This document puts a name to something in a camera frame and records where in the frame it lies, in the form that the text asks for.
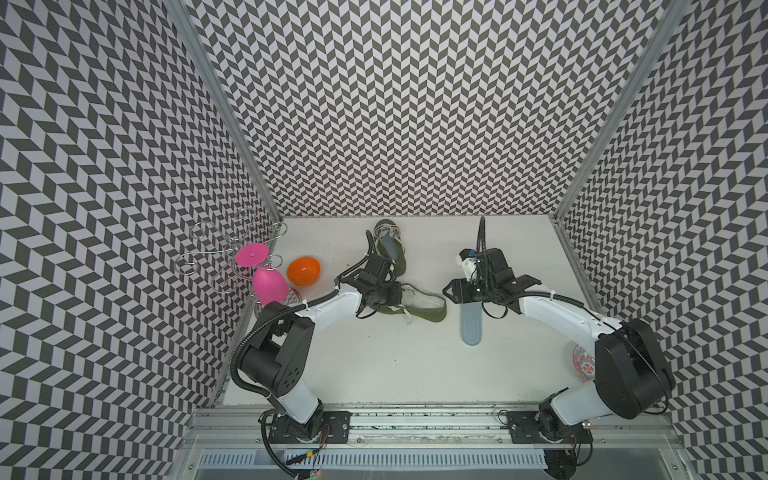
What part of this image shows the blue insole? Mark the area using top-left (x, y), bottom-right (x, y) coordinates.
top-left (460, 302), bottom-right (483, 346)

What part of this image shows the green shoe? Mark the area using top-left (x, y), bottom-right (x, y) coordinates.
top-left (373, 219), bottom-right (407, 277)
top-left (373, 283), bottom-right (447, 323)

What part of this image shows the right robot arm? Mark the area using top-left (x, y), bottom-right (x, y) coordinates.
top-left (443, 248), bottom-right (675, 443)

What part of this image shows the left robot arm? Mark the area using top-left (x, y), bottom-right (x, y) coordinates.
top-left (230, 253), bottom-right (402, 440)

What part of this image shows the orange plastic cup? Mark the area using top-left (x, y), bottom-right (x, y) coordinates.
top-left (286, 256), bottom-right (321, 287)

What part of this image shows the pink plastic wine glass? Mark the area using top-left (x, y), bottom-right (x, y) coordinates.
top-left (234, 243), bottom-right (291, 305)

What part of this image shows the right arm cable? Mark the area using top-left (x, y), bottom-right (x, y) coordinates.
top-left (475, 215), bottom-right (601, 322)

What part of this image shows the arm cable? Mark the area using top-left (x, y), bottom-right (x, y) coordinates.
top-left (475, 215), bottom-right (601, 322)
top-left (229, 230), bottom-right (379, 400)

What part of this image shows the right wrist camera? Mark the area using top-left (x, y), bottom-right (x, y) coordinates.
top-left (457, 249), bottom-right (478, 283)

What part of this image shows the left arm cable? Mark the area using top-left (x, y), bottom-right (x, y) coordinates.
top-left (229, 230), bottom-right (379, 400)

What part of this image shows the wire glass rack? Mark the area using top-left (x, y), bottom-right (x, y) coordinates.
top-left (171, 220), bottom-right (289, 305)

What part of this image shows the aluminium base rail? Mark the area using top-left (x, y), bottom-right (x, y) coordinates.
top-left (180, 403), bottom-right (683, 450)

